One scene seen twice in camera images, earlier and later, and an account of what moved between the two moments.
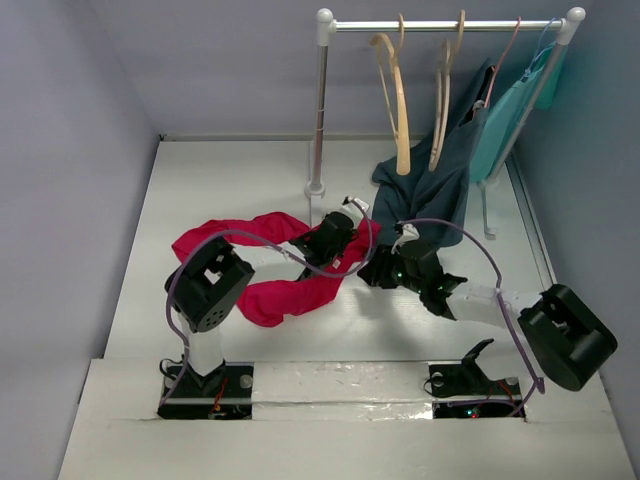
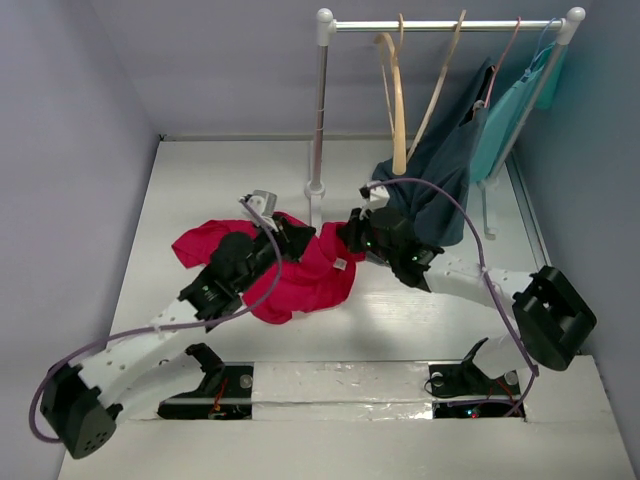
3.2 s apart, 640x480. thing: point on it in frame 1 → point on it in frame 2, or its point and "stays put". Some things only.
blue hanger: x=540 y=43 stays put
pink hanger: x=519 y=19 stays put
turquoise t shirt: x=510 y=111 stays put
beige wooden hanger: x=447 y=56 → x=434 y=91
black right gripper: x=379 y=270 → x=358 y=234
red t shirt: x=291 y=297 stays put
